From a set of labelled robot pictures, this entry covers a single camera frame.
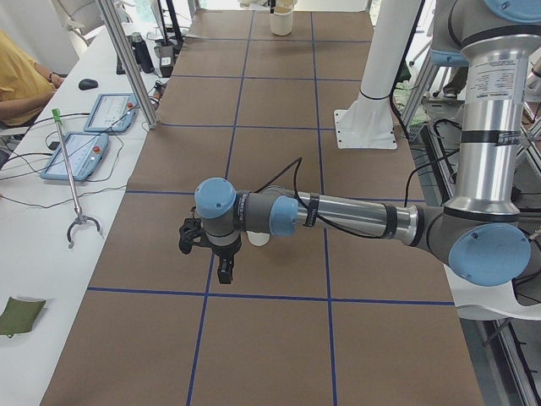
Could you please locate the person in yellow shirt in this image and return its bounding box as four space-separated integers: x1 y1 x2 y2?
1 30 64 127

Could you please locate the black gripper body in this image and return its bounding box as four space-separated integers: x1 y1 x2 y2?
210 241 242 258

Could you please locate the black water bottle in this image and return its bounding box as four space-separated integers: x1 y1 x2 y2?
130 31 155 74

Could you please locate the white central pedestal column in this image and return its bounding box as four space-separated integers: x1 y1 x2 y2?
334 0 424 150

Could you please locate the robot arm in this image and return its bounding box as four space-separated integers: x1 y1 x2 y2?
179 1 540 287

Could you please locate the green handled reach grabber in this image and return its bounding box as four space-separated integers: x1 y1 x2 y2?
52 108 102 249

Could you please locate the upper blue teach pendant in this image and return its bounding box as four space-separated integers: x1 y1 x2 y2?
84 93 138 133

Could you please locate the white curved chair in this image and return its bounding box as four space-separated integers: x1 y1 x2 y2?
444 266 540 321

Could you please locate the blue teach pendant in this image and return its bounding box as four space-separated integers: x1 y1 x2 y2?
84 93 138 133
41 132 109 182

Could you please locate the lower blue teach pendant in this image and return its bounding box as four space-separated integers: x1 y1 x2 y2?
41 132 109 182

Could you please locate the black computer mouse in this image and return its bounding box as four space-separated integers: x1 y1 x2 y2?
78 78 98 91

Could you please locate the aluminium frame post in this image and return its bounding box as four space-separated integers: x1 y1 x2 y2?
96 0 158 129

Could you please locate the white mug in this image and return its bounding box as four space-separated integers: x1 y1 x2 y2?
247 232 270 247

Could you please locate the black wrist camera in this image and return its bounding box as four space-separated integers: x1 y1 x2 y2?
178 217 207 255

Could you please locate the green cloth pouch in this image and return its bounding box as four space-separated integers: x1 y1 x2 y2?
1 297 46 337

